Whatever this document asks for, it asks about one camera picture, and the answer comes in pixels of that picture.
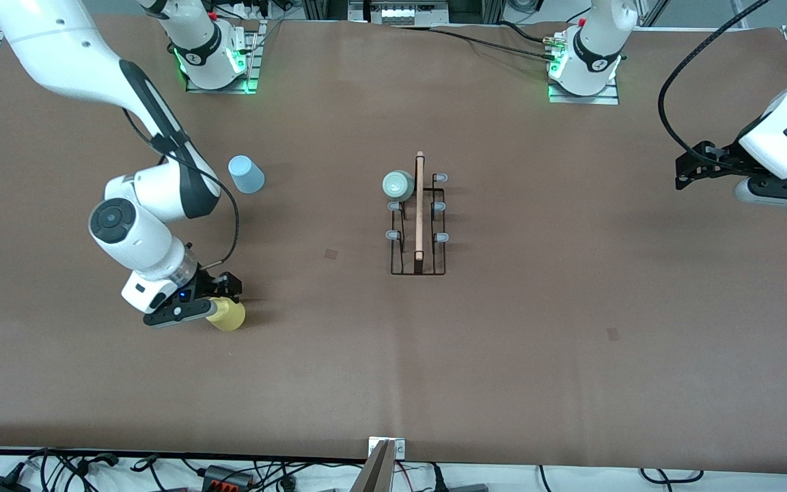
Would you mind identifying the yellow plastic cup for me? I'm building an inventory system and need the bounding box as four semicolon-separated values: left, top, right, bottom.
205;297;246;333

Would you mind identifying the pale green plastic cup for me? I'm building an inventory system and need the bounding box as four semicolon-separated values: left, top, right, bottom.
383;170;416;204

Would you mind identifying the black wire cup holder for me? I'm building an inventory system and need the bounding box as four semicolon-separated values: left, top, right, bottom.
385;151;450;276

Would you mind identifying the light blue plastic cup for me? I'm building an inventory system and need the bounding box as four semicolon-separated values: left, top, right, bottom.
228;155;266;195

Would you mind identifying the brown table cover mat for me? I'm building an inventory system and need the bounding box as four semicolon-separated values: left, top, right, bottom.
0;19;787;460

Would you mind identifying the black orange connector box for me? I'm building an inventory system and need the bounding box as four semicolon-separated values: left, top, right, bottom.
202;465;252;489

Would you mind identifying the white power strip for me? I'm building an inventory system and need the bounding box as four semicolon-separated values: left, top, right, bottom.
347;0;450;26

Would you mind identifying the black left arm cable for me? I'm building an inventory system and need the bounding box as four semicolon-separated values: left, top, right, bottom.
658;0;771;168

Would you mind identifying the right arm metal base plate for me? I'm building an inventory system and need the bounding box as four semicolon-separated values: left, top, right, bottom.
185;19;268;94

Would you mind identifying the short black table cable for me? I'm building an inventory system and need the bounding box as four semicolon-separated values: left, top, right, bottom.
501;20;553;43

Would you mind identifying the long black table cable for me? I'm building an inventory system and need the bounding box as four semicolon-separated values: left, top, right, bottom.
428;26;558;61

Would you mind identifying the grey metal mount bar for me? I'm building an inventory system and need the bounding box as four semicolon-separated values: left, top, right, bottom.
349;437;408;492

